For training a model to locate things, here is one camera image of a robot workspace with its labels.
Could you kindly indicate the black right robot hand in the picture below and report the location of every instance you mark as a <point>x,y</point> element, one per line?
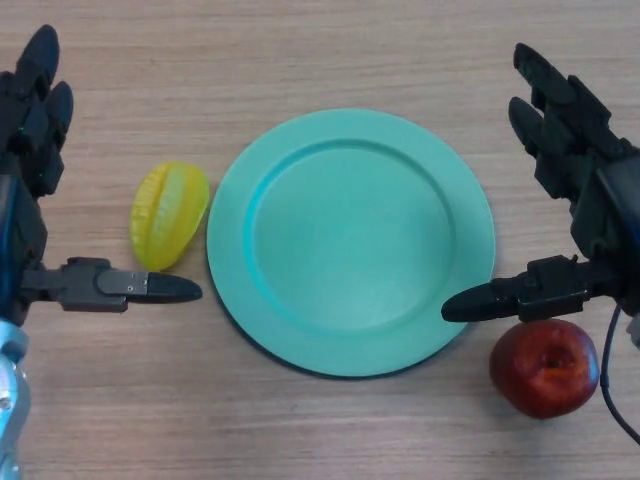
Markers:
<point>595,200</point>

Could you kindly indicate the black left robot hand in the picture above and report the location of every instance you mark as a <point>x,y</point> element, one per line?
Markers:
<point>85,287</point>

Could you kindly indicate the yellow starfruit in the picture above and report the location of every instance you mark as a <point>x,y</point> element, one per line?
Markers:
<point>170,215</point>

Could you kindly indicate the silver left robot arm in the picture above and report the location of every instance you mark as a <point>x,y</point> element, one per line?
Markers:
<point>11,400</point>

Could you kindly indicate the green round plate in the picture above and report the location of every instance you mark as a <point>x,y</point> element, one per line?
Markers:
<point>350,240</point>

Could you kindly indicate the red apple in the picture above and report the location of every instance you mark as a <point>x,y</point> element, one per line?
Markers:
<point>542,370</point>

